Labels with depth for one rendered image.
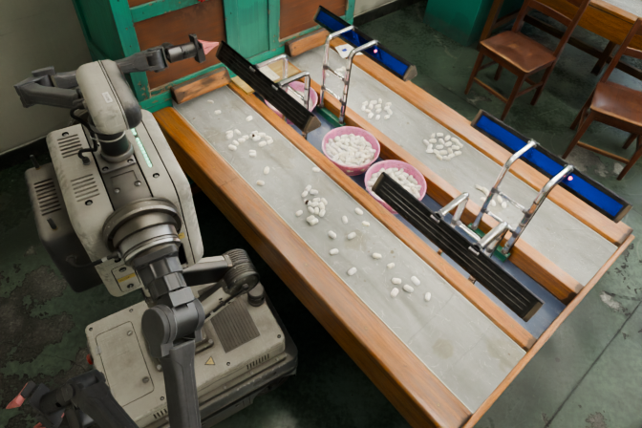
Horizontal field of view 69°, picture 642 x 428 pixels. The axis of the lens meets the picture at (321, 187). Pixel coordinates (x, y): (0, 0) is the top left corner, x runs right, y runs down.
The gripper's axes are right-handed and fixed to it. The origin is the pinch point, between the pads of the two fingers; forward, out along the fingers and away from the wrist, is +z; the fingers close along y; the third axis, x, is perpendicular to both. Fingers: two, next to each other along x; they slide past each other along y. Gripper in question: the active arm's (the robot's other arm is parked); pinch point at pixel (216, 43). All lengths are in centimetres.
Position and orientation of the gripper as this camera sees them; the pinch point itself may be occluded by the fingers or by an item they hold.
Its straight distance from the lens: 197.0
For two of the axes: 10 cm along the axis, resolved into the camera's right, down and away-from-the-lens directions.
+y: 1.0, 8.4, 5.3
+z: 8.4, -3.6, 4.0
